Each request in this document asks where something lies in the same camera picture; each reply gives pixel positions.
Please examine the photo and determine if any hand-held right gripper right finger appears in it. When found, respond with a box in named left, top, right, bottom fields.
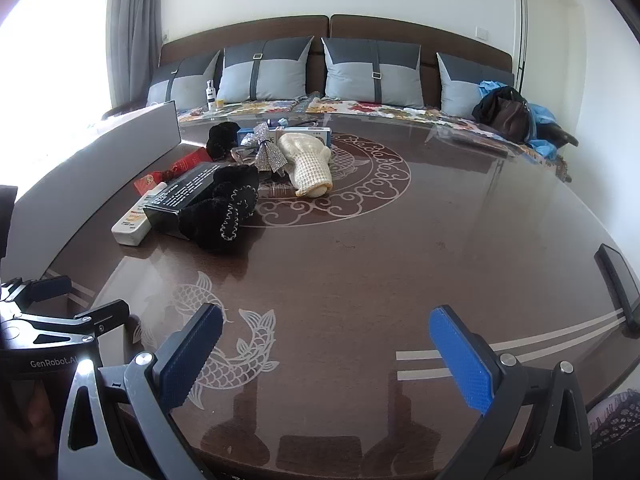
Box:
left=428, top=304, right=594, bottom=480

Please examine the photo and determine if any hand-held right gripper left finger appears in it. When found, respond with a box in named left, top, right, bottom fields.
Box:
left=56, top=303, right=224, bottom=480

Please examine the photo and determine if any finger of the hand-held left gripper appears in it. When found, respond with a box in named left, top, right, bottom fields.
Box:
left=0, top=275, right=72, bottom=307
left=0, top=299, right=131, bottom=347

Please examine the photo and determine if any brown patterned glass desktop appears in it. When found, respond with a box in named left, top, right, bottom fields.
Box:
left=15, top=110, right=632, bottom=480

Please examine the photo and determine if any white cream tube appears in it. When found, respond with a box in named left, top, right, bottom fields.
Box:
left=111, top=194, right=153, bottom=247

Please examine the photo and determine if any red packet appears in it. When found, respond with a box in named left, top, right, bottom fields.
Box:
left=134, top=172, right=166, bottom=196

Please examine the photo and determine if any black printed box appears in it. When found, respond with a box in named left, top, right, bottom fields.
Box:
left=143, top=162, right=226, bottom=236

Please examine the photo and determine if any black knitted glove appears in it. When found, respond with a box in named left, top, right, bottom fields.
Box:
left=177, top=165, right=260, bottom=253

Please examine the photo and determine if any patterned dark cloth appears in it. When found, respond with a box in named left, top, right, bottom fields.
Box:
left=585, top=390, right=640, bottom=480

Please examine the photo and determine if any red cream tube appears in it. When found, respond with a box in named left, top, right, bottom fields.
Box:
left=167, top=147, right=213, bottom=181

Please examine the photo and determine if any black flat device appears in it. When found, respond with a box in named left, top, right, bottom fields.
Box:
left=594, top=243, right=640, bottom=318

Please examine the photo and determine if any black fuzzy hat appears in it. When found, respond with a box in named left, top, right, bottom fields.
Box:
left=207, top=121, right=241, bottom=161

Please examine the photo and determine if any rhinestone bow hair clip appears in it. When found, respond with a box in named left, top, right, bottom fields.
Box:
left=252, top=122, right=291, bottom=178

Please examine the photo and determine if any cream knitted glove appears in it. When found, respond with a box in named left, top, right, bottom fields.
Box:
left=277, top=132, right=335, bottom=198

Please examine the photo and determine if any grey two-tone pillow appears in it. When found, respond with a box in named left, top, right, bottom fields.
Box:
left=146, top=50, right=222, bottom=108
left=216, top=36, right=315, bottom=103
left=436, top=52, right=516, bottom=118
left=321, top=36, right=423, bottom=109

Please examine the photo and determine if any blue and white box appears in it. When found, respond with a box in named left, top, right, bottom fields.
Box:
left=236, top=127, right=332, bottom=148

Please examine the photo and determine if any dark brown bag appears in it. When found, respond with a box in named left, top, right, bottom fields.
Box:
left=472, top=86, right=531, bottom=143

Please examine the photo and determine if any blue cloth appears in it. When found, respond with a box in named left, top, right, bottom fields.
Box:
left=477, top=80, right=561, bottom=161

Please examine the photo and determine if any floral blanket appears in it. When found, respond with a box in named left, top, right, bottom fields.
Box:
left=175, top=95, right=571, bottom=181

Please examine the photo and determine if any grey curtain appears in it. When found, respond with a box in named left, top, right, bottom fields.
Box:
left=107, top=0, right=163, bottom=111

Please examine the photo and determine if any white door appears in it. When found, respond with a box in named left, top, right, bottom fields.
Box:
left=517, top=0, right=608, bottom=171

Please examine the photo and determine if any brown sofa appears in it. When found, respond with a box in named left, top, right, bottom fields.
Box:
left=159, top=14, right=515, bottom=111

